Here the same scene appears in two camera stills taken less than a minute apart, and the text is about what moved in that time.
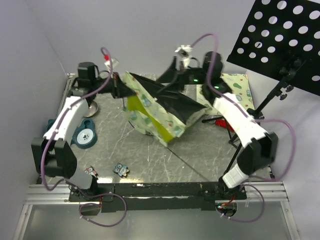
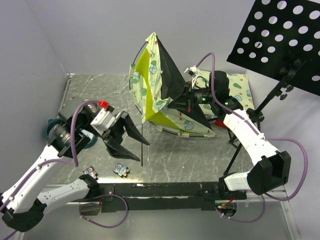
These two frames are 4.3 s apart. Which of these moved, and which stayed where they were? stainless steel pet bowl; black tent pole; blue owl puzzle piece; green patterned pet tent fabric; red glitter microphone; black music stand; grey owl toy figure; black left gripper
Moved: black tent pole; black left gripper; green patterned pet tent fabric
Stayed: stainless steel pet bowl; black music stand; blue owl puzzle piece; grey owl toy figure; red glitter microphone
